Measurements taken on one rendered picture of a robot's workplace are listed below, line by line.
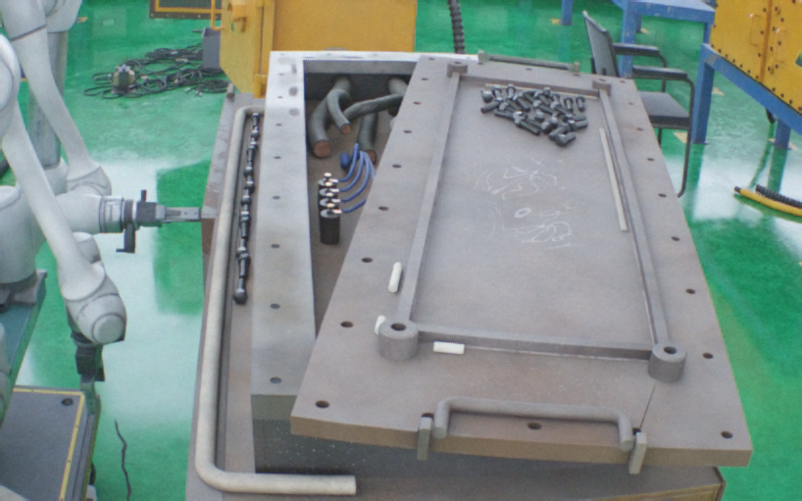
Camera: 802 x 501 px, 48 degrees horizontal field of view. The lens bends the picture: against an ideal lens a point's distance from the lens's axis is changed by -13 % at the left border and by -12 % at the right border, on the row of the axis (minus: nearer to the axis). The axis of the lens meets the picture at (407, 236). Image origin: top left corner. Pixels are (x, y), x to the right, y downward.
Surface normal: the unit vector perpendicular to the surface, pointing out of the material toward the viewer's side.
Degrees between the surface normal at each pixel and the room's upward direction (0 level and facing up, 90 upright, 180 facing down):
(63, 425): 0
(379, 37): 90
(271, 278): 0
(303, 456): 90
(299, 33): 90
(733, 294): 0
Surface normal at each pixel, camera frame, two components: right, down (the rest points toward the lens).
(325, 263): 0.06, -0.90
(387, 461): 0.11, 0.43
